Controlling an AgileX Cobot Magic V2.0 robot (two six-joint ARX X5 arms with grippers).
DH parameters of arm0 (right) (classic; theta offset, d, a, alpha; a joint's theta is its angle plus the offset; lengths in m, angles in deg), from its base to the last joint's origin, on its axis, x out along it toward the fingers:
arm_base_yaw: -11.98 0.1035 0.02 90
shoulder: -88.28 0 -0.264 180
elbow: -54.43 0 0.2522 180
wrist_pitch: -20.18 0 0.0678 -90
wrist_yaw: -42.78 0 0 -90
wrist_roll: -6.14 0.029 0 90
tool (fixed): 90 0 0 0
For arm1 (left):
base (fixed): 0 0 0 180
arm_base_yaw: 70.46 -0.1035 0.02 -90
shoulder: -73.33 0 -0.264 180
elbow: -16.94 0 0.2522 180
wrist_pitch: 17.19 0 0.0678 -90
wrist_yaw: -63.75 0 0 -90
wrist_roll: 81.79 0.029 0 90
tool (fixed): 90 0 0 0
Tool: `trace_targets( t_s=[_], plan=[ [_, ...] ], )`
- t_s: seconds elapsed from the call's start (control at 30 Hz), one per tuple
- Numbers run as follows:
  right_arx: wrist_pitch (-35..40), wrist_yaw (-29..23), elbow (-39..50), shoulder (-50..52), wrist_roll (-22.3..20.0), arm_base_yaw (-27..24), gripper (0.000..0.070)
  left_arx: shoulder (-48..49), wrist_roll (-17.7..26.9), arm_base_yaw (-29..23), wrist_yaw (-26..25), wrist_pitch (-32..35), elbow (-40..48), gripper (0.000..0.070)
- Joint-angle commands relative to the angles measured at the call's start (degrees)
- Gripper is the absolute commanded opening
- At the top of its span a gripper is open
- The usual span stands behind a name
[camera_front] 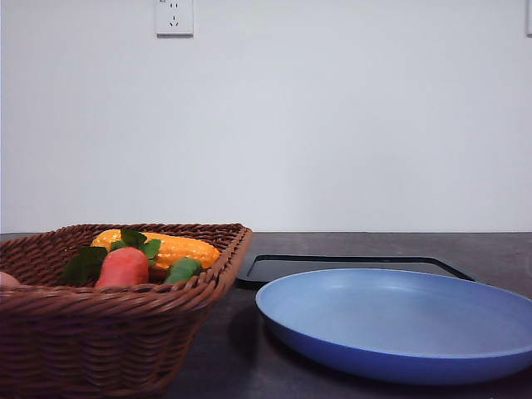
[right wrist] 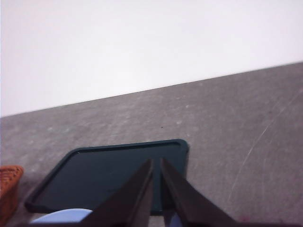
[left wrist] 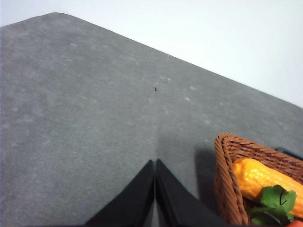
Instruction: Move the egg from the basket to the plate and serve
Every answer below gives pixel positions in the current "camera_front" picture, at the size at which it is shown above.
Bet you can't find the yellow toy corn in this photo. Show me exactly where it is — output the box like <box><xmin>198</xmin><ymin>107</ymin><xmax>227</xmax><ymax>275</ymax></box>
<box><xmin>91</xmin><ymin>229</ymin><xmax>220</xmax><ymax>268</ymax></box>

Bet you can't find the white wall socket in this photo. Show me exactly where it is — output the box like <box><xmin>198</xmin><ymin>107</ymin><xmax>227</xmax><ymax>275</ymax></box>
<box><xmin>156</xmin><ymin>0</ymin><xmax>194</xmax><ymax>39</ymax></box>

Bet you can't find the blue plate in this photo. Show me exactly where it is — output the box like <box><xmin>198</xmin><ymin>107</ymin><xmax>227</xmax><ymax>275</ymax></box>
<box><xmin>255</xmin><ymin>268</ymin><xmax>532</xmax><ymax>386</ymax></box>

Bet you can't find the brown wicker basket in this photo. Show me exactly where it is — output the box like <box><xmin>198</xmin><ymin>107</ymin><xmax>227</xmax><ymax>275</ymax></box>
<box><xmin>0</xmin><ymin>223</ymin><xmax>253</xmax><ymax>399</ymax></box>

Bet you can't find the brown egg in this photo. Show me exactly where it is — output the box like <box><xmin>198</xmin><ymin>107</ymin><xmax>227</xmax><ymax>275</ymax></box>
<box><xmin>0</xmin><ymin>272</ymin><xmax>21</xmax><ymax>289</ymax></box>

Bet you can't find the orange toy carrot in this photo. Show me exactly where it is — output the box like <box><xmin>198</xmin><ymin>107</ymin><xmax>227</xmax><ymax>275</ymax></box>
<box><xmin>66</xmin><ymin>229</ymin><xmax>161</xmax><ymax>288</ymax></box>

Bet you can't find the black tray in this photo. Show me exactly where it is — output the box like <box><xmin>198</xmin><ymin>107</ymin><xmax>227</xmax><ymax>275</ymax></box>
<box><xmin>234</xmin><ymin>255</ymin><xmax>475</xmax><ymax>295</ymax></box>

